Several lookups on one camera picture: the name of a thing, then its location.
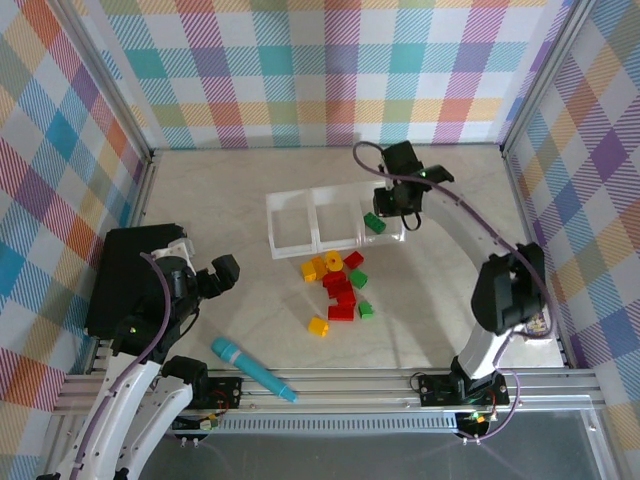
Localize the teal marker pen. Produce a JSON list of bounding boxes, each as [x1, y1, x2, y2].
[[209, 336, 300, 405]]

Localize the perforated metal cable tray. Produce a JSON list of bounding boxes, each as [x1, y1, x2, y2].
[[79, 416, 464, 436]]

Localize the black rectangular case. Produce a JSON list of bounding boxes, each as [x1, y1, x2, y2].
[[84, 223, 190, 339]]

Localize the aluminium frame post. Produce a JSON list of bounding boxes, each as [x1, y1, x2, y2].
[[501, 0, 601, 157], [47, 0, 157, 164]]

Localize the white three-compartment container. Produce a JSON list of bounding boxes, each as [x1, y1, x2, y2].
[[264, 180, 409, 261]]

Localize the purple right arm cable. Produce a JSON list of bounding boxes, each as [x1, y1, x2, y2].
[[352, 141, 554, 446]]

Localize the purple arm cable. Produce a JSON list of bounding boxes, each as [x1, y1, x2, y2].
[[352, 141, 554, 446], [72, 252, 211, 480]]

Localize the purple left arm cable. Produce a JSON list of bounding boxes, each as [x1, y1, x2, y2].
[[72, 252, 211, 480]]

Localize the aluminium long cross rail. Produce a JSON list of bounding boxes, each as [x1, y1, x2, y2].
[[52, 367, 611, 417]]

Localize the aluminium side floor rail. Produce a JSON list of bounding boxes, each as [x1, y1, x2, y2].
[[82, 149, 160, 374], [501, 142, 576, 371]]

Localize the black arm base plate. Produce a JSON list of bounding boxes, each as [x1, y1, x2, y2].
[[418, 372, 510, 407], [204, 376, 245, 411]]

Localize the dark green lego brick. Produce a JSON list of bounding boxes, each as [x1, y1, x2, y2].
[[363, 211, 388, 236]]

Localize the grey metal plate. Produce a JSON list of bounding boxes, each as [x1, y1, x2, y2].
[[59, 432, 609, 480]]

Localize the small electronics board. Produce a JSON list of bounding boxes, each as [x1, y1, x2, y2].
[[172, 412, 222, 432], [457, 409, 496, 437]]

